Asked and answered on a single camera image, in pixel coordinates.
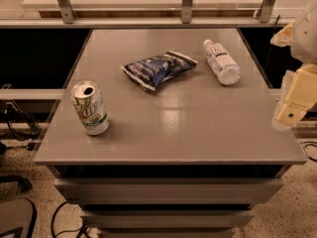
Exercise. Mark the grey drawer cabinet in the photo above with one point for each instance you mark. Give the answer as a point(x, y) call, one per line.
point(189, 160)

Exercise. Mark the black chair base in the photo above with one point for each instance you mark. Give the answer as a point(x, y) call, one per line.
point(17, 218)

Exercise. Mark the left metal bracket post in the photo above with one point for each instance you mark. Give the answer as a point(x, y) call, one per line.
point(66, 11)

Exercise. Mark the right metal bracket post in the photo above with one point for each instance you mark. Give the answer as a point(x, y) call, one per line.
point(265, 11)

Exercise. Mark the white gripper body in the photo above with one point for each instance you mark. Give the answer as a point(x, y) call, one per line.
point(305, 39)

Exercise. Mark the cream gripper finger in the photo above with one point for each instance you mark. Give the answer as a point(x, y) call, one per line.
point(283, 38)
point(298, 95)

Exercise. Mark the metal bracket post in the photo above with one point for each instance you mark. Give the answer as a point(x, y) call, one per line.
point(66, 11)
point(265, 11)
point(186, 11)

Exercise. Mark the blue chip bag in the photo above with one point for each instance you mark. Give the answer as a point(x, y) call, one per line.
point(150, 73)

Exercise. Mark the middle metal bracket post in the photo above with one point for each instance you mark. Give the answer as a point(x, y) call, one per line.
point(186, 11)

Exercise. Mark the clear plastic water bottle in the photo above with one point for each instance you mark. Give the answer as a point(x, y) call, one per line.
point(223, 66)

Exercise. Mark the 7up soda can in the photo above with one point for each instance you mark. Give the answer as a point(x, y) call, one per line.
point(88, 102)

